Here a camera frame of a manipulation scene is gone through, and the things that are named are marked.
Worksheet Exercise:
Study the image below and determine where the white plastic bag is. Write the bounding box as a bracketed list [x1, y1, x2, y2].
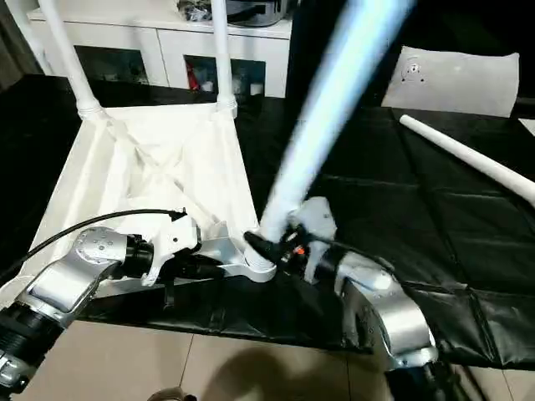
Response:
[380, 45, 522, 119]

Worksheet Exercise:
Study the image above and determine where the black robot left foot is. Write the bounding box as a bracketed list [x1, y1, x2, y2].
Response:
[146, 387, 200, 401]

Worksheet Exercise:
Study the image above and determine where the white plastic table top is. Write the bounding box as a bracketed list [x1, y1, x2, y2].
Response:
[0, 100, 279, 312]

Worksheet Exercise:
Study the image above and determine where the white cabinet with glass doors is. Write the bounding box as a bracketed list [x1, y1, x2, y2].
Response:
[25, 0, 294, 99]

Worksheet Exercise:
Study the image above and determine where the white plastic table leg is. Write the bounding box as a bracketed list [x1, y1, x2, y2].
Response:
[399, 114, 535, 208]
[210, 0, 240, 119]
[37, 0, 106, 123]
[259, 0, 416, 252]

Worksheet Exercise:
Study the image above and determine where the black rice cooker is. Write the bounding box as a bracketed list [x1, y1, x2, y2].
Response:
[227, 0, 292, 28]

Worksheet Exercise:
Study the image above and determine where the grey curtain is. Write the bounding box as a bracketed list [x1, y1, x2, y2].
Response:
[0, 0, 47, 93]

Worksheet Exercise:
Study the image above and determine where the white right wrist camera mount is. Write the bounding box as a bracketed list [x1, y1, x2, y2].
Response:
[291, 198, 339, 287]

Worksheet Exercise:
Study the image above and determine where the black cabinet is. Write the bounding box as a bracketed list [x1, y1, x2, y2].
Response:
[286, 0, 535, 114]

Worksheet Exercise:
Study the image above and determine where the black work mat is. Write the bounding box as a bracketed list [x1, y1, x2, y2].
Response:
[0, 74, 535, 373]

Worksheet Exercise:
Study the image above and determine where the dark tangled clutter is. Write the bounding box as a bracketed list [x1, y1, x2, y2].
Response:
[176, 0, 215, 23]

